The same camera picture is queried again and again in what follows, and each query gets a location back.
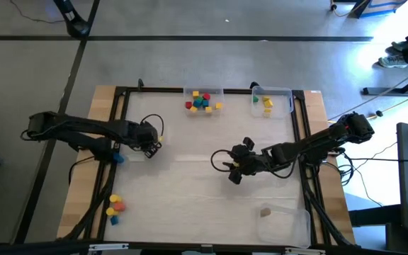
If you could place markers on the yellow cylinder block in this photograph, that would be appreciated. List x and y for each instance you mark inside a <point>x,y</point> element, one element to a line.
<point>114,198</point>
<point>110,211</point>

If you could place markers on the yellow wedge block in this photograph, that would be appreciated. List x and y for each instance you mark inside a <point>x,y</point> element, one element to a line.
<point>266,98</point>
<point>268,103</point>

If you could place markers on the yellow cube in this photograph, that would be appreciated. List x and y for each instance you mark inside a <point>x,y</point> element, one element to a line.
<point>219,105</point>
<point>195,93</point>
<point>208,110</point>
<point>193,109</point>

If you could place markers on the blue cylinder block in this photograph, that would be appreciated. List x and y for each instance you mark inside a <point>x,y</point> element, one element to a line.
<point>118,157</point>

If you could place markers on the person's foot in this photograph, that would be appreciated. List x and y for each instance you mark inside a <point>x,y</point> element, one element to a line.
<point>392,62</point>

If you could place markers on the black stand base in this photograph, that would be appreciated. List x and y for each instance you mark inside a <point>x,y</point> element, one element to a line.
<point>74,25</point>

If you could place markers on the black floor tape strip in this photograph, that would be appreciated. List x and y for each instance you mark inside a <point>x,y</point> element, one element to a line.
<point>60,102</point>
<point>225,38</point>

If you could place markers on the black metal floor frame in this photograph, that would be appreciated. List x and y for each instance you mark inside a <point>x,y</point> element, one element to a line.
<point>384,91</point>

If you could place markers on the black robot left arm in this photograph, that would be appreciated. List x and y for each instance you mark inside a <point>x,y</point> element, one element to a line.
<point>83,127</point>

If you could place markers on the green cube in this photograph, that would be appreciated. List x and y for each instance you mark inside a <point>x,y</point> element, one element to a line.
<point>199,99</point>

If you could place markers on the blue cube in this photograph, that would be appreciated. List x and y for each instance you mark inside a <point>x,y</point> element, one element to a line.
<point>205,103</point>
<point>197,104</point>

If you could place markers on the large clear plastic bin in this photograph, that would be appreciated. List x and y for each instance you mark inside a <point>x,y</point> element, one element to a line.
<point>289,230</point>

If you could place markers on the small dark blue block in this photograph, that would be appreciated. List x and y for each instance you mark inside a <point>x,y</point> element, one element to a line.
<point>114,220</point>

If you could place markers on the blue and white box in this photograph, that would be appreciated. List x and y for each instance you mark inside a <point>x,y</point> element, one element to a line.
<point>381,7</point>

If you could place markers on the black crossbar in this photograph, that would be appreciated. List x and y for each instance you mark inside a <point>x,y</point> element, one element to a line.
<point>30,248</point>

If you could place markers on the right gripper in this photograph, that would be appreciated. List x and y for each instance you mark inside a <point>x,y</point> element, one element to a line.
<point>250,161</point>

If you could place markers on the black clamp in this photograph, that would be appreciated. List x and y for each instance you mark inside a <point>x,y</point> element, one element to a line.
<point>140,84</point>
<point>254,85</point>

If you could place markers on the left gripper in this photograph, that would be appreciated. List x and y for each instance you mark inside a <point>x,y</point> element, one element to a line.
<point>145,136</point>

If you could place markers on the black aluminium table frame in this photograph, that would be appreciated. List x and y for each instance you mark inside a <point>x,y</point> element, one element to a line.
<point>154,90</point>

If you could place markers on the glossy white table sheet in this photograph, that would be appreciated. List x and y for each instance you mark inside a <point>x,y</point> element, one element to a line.
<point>190,198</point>

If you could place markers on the red cube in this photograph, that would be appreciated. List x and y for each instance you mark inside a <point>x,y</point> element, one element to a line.
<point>206,96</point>
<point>188,105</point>

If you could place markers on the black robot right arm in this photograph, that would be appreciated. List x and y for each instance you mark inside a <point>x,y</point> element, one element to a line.
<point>314,141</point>

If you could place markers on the black furniture base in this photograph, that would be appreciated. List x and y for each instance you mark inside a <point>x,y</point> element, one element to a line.
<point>374,216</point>

